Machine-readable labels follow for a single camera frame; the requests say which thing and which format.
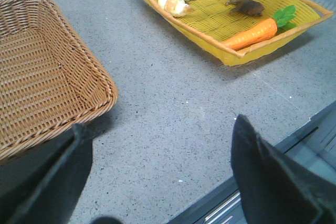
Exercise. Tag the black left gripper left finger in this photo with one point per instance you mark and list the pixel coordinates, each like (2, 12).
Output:
(44, 184)

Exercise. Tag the yellow woven basket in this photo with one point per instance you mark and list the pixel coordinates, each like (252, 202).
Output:
(211, 23)

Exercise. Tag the brown toy piece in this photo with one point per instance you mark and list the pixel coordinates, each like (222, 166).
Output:
(247, 7)

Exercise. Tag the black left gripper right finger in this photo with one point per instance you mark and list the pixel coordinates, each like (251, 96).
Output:
(273, 187)

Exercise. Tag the brown wicker basket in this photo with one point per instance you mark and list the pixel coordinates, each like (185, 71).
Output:
(50, 79)

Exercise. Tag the orange toy carrot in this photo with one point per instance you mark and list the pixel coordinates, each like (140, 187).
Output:
(267, 29)

